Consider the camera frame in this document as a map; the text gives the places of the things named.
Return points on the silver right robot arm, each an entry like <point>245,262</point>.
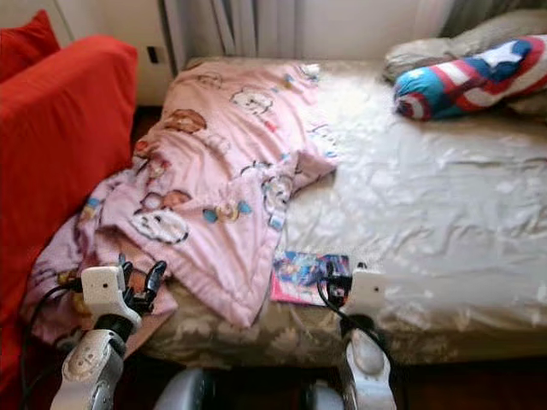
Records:
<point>363,367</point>

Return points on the pink cover comic book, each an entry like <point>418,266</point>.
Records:
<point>303,275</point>

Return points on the silver left robot leg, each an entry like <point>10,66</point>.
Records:
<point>184,393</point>

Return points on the silver robot leg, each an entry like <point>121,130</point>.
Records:
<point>184,393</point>
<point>325,397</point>

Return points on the silver right robot leg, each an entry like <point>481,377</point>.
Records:
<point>325,397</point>

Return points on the bed with grey floral sheet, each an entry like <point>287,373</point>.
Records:
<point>419,196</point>

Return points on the pink cartoon print blanket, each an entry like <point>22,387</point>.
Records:
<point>214,171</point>

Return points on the red cushion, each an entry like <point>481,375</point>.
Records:
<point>21,47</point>
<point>68,154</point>

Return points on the star striped bolster pillow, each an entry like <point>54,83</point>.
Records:
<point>461,84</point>

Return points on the grey floral pillow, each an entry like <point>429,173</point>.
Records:
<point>436,49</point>

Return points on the grey curtain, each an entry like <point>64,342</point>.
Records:
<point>479,13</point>
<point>222,30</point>

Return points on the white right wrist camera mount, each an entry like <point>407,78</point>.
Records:
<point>367,293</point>

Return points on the black wall socket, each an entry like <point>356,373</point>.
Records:
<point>153,55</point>

